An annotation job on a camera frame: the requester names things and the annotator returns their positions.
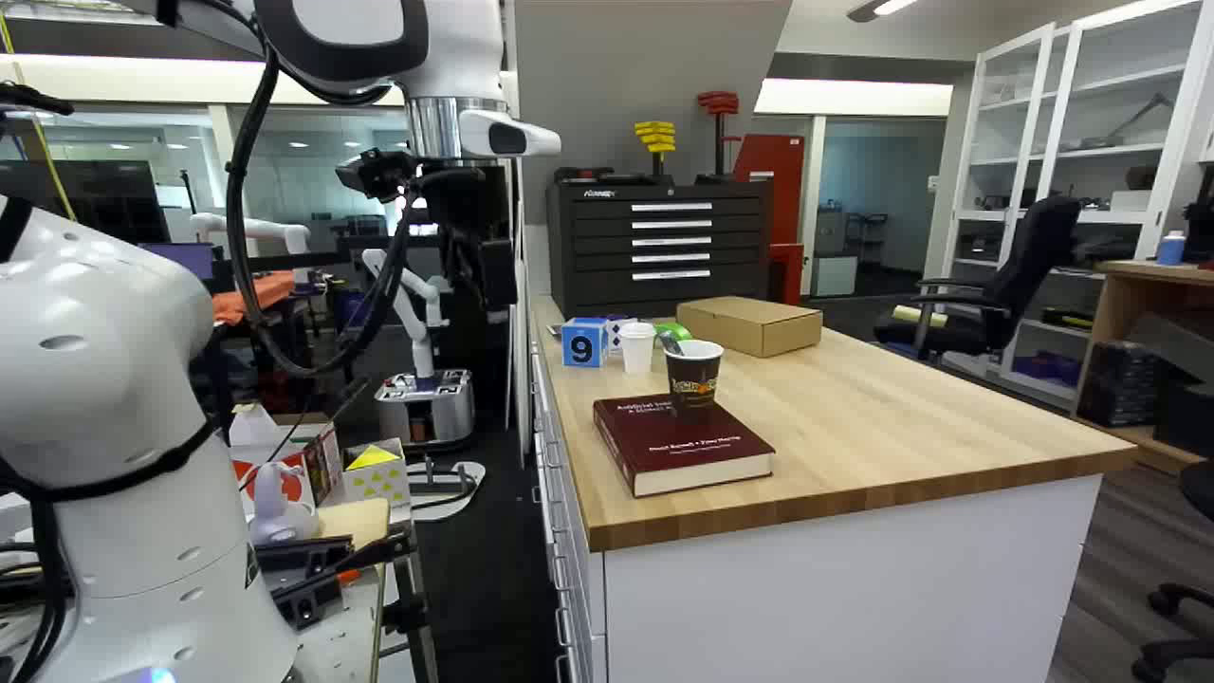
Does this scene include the black office chair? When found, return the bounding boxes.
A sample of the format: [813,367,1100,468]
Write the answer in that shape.
[872,192,1090,366]

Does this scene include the brown cardboard box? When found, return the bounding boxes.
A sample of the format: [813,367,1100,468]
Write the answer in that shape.
[670,291,828,359]

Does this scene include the black swivel chair base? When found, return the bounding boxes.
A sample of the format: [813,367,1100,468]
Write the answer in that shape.
[1125,461,1214,683]

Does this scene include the white glass shelving cabinet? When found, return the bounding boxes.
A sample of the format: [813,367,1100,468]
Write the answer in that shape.
[946,0,1214,277]

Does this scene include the wooden desk shelving unit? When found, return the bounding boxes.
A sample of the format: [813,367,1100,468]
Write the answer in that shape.
[1090,257,1214,475]

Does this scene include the blue number cube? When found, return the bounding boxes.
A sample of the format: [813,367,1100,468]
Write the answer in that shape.
[556,318,611,373]

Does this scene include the white lidded paper cup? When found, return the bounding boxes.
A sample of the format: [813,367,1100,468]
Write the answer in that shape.
[616,318,660,378]

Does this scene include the grey shelf unit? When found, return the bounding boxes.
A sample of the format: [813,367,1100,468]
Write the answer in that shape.
[1006,261,1110,409]

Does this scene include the brown paper cup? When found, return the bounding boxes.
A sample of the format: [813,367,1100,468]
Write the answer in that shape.
[665,338,727,416]

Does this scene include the yellow white cube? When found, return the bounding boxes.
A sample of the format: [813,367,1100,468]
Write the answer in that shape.
[341,435,415,514]

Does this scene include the white table drawer cabinet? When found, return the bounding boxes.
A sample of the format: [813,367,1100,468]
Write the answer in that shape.
[527,295,1109,683]

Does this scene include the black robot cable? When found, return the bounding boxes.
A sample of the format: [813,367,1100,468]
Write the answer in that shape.
[225,50,424,385]

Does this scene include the black clamp tool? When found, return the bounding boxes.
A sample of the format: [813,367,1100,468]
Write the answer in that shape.
[249,526,410,625]

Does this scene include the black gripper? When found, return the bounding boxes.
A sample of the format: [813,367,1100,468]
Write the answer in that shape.
[421,158,515,316]

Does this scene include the dark red hardcover book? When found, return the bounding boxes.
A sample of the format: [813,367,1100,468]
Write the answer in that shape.
[587,392,778,500]

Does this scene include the yellow sign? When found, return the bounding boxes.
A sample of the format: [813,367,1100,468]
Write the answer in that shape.
[628,119,683,158]

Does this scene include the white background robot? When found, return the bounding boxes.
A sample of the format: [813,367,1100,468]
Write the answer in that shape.
[359,242,480,448]

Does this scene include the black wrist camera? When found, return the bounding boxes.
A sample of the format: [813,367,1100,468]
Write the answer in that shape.
[332,149,421,200]

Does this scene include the black drawer cabinet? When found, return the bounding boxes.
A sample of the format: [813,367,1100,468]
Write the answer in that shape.
[545,176,778,323]

